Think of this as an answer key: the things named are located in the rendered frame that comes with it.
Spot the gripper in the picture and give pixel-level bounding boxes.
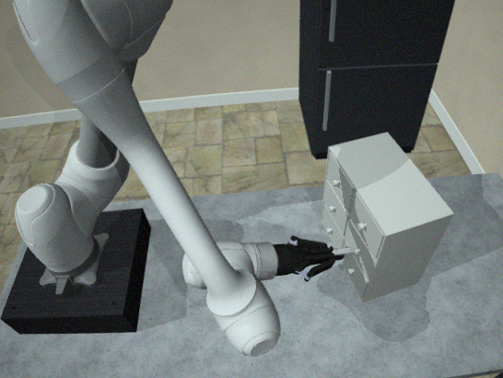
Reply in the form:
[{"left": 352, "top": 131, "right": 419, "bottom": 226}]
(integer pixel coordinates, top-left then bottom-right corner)
[{"left": 273, "top": 235, "right": 356, "bottom": 282}]

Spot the small grey chest of drawers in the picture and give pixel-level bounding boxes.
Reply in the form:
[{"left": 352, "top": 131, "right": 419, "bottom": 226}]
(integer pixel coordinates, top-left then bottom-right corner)
[{"left": 322, "top": 132, "right": 454, "bottom": 302}]

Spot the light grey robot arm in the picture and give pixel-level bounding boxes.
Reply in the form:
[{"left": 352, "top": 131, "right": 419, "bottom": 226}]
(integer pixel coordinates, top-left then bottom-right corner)
[{"left": 13, "top": 0, "right": 281, "bottom": 357}]

